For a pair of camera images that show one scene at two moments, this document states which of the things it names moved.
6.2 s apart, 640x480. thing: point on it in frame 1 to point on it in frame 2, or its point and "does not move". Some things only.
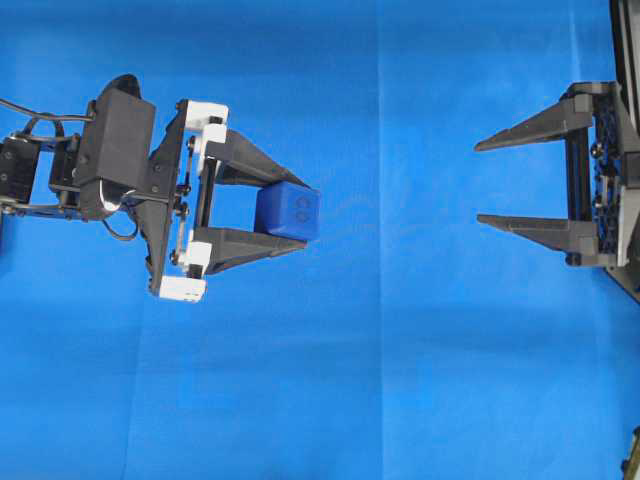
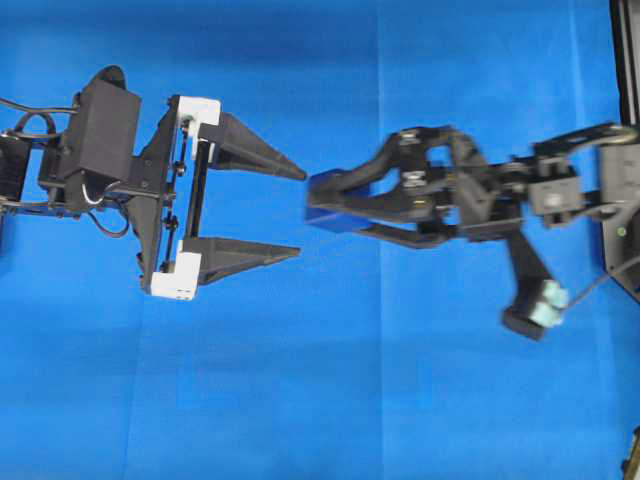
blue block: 288,209 to 337,219
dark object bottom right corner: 631,466 does not move
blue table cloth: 410,340 does not move
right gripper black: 601,106 to 479,194
